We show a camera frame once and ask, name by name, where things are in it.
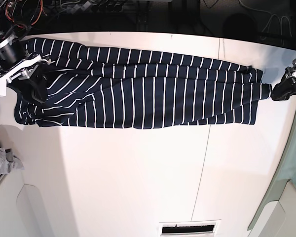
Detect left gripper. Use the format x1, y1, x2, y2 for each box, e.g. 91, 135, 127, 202
271, 59, 296, 101

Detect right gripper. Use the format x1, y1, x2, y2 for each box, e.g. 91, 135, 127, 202
0, 37, 51, 104

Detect navy white striped t-shirt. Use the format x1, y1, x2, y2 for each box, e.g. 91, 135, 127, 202
14, 38, 272, 129

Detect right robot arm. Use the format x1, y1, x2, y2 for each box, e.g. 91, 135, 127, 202
0, 0, 51, 105

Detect black power strip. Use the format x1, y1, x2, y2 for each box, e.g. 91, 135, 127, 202
91, 0, 127, 13

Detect white cables in background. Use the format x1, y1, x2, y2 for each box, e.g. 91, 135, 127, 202
238, 0, 296, 41

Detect table cable slot opening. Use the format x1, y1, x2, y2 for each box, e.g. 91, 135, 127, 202
158, 220, 221, 237

